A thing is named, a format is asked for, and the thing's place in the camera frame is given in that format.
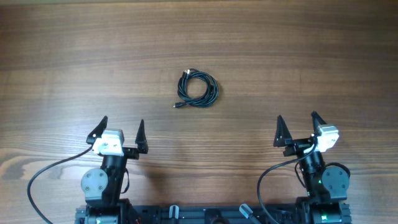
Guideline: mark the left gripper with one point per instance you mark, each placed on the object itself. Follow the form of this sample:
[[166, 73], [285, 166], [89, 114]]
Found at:
[[132, 153]]

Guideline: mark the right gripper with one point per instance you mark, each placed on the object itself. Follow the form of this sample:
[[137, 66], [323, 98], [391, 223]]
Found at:
[[284, 138]]

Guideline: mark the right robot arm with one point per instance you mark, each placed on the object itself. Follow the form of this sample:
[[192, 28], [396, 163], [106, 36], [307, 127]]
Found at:
[[326, 184]]

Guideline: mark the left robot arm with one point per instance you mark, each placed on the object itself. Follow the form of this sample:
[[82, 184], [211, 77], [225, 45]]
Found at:
[[103, 186]]

